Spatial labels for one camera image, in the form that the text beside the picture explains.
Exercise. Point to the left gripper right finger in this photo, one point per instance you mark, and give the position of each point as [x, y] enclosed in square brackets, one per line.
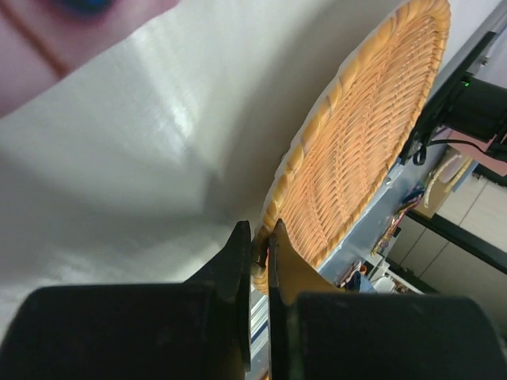
[317, 331]

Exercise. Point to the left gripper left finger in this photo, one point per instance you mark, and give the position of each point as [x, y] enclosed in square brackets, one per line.
[197, 329]

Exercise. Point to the round woven wicker plate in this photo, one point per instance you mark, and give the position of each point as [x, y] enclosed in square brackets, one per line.
[356, 129]

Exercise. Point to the purple printed placemat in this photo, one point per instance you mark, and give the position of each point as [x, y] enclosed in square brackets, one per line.
[44, 41]

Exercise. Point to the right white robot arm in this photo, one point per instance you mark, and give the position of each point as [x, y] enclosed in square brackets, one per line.
[479, 109]

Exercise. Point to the cluttered background workbench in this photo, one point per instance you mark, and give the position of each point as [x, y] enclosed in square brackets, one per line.
[460, 250]

